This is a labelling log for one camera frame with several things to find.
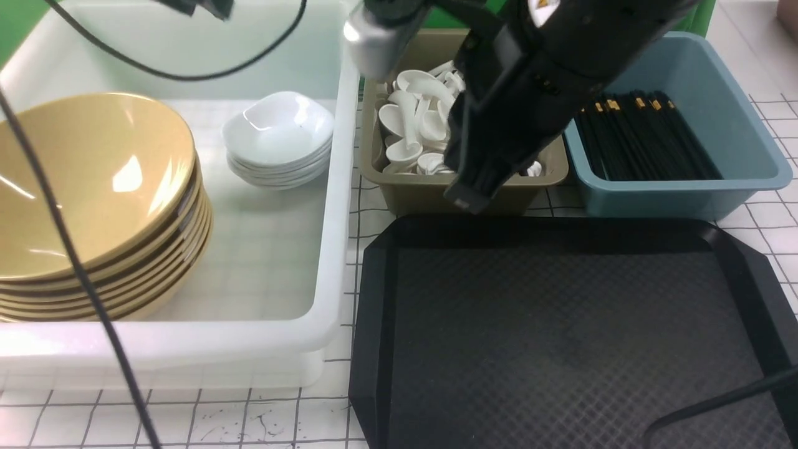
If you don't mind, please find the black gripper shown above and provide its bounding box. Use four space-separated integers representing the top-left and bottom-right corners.
444 28 575 214

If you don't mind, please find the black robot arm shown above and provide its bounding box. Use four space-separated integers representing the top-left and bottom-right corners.
343 1 696 213

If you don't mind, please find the stack of tan noodle bowls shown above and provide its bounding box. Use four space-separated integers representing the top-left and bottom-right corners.
1 93 214 323

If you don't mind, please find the pile of white soup spoons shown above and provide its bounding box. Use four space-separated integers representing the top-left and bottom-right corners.
378 59 543 178

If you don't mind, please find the olive plastic spoon bin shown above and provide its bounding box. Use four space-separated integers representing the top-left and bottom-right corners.
359 29 569 216

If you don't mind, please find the pile of black chopsticks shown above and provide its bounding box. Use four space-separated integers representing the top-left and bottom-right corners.
575 90 722 181

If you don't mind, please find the blue plastic chopstick bin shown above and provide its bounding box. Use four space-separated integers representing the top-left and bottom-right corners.
562 31 794 221

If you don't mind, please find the stack of white sauce dishes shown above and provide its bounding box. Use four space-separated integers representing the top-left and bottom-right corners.
221 91 335 190

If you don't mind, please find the black plastic serving tray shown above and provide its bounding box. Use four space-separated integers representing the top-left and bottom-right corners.
349 215 796 448

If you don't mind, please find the large white plastic tub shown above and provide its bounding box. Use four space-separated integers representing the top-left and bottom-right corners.
2 1 360 390

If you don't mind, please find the green backdrop cloth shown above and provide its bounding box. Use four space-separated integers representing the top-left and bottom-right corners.
1 1 716 67

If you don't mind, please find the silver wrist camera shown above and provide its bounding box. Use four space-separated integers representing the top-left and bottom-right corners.
343 1 431 80

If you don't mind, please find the black cable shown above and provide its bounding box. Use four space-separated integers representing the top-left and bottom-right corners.
0 0 309 449

